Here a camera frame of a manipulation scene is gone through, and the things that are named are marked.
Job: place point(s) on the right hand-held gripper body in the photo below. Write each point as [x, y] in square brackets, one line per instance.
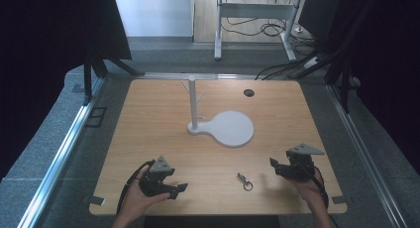
[298, 165]

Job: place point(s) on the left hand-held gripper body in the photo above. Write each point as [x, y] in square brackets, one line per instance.
[155, 180]

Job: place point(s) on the white jewelry tree stand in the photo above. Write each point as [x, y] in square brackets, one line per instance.
[231, 127]

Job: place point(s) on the person's left hand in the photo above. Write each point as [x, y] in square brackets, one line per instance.
[137, 198]

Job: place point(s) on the person's right hand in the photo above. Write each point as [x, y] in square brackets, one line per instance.
[307, 190]

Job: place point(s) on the black tape piece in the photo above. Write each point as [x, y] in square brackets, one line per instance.
[339, 200]
[94, 200]

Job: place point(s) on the black metal stand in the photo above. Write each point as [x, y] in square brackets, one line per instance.
[88, 79]
[345, 86]

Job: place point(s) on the white power strip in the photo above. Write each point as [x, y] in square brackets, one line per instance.
[311, 62]

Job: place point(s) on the black curtain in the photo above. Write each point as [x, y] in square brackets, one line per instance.
[49, 56]
[389, 72]

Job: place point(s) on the aluminium rail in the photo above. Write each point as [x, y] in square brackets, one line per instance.
[366, 155]
[59, 158]

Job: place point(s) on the black rectangular bracket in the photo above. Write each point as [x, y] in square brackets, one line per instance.
[95, 117]

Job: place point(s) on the white metal desk frame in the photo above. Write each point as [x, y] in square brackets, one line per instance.
[257, 10]

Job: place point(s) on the white wall panel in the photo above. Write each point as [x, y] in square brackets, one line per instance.
[152, 13]

